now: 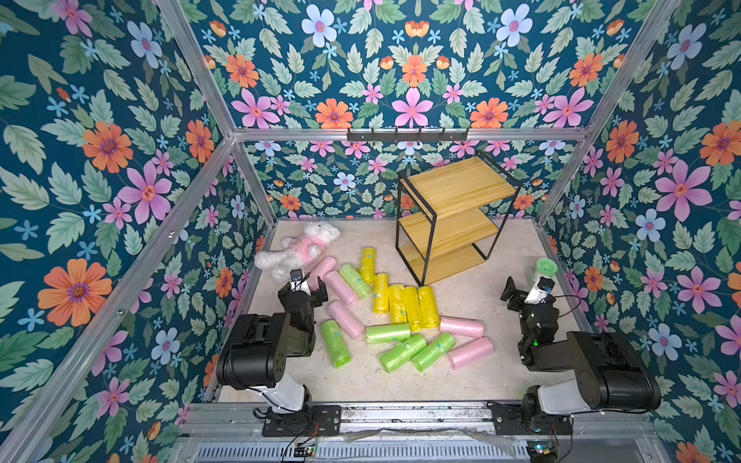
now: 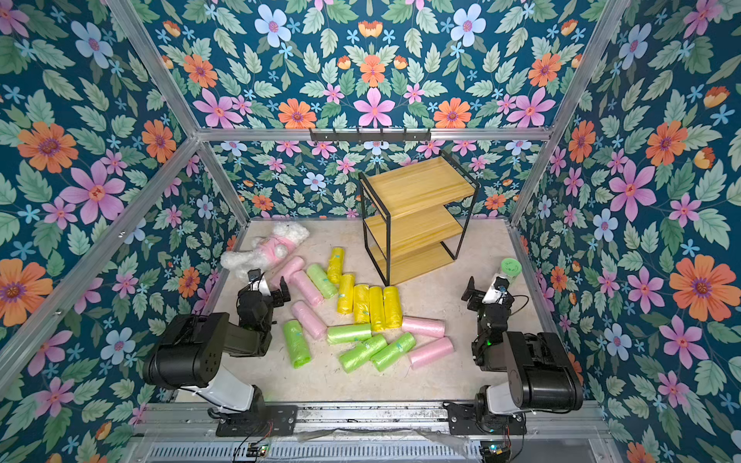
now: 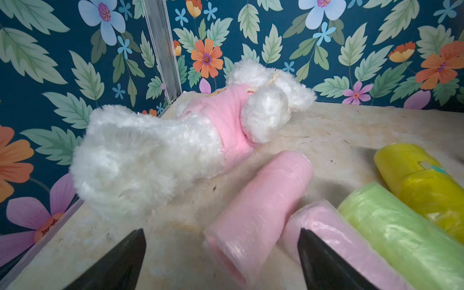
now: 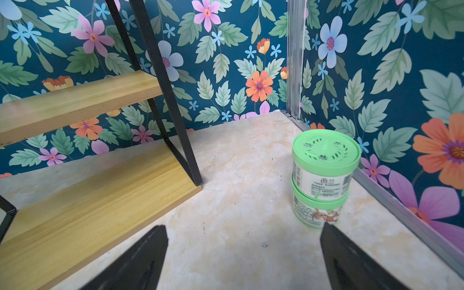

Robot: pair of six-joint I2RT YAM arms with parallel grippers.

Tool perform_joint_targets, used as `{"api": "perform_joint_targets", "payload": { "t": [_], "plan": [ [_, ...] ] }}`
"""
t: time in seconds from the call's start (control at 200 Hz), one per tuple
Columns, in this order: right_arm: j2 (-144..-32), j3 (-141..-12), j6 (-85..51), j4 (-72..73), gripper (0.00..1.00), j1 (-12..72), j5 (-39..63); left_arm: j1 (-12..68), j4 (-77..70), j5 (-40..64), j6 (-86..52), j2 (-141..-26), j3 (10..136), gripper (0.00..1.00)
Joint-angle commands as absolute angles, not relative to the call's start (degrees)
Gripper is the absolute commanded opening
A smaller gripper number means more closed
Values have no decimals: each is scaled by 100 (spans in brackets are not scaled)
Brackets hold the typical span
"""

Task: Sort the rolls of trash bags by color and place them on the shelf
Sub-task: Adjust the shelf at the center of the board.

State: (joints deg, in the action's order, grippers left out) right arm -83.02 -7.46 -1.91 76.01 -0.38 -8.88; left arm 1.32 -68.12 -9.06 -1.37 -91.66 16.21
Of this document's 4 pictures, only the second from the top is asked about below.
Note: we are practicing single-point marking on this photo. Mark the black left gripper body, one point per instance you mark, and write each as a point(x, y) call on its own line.
point(270, 290)

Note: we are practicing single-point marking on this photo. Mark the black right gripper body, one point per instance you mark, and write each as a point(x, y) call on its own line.
point(483, 295)

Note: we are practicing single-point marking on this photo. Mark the yellow trash bag roll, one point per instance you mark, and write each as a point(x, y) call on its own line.
point(335, 265)
point(376, 309)
point(361, 304)
point(393, 311)
point(345, 295)

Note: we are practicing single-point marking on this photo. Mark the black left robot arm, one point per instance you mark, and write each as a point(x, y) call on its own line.
point(188, 356)

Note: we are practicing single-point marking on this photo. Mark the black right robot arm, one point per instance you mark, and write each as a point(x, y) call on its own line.
point(539, 374)

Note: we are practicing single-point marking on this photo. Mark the pink trash bag roll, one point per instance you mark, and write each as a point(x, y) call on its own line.
point(307, 288)
point(309, 320)
point(426, 327)
point(292, 266)
point(430, 353)

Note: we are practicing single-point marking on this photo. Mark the green trash bag roll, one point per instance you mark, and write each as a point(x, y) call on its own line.
point(297, 346)
point(321, 281)
point(358, 356)
point(352, 333)
point(389, 355)

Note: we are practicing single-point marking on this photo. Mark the white pink plush toy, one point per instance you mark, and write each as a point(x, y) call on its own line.
point(267, 252)

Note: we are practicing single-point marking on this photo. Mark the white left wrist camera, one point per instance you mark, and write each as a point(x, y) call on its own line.
point(255, 277)

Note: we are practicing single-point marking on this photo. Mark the wooden shelf with black frame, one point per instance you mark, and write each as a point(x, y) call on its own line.
point(415, 218)

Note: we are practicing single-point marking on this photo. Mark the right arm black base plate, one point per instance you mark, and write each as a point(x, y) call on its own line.
point(473, 419)

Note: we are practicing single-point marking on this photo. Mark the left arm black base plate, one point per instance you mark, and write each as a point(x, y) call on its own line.
point(276, 420)

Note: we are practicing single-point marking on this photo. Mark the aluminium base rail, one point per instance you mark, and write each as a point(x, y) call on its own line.
point(381, 431)

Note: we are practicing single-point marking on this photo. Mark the black wall hook rail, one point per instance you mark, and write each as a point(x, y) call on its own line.
point(391, 135)

